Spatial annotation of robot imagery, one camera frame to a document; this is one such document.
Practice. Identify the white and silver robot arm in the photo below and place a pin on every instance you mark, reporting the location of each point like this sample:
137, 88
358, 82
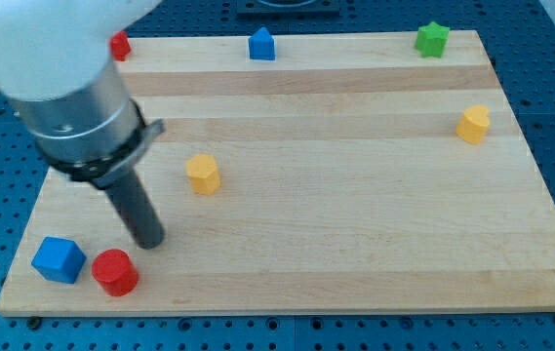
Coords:
58, 74

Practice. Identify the blue cube block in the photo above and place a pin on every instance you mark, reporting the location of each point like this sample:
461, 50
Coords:
59, 260

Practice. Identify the wooden board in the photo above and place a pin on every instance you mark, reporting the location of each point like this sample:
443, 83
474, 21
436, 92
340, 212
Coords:
344, 188

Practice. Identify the yellow hexagon block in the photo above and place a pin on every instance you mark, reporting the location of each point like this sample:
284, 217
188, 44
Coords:
203, 174

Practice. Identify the blue house-shaped block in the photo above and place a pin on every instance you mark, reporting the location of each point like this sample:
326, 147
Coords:
261, 45

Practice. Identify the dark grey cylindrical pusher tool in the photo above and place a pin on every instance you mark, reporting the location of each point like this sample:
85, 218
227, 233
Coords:
134, 207

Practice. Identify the red cylinder block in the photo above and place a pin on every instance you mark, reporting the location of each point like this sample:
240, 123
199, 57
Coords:
115, 272

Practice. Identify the yellow heart block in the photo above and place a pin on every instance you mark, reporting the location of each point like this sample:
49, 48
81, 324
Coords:
474, 124

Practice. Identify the red block at back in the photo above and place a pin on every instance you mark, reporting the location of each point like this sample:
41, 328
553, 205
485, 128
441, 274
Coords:
120, 46

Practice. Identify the green star block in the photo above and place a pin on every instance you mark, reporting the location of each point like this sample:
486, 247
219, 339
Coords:
431, 40

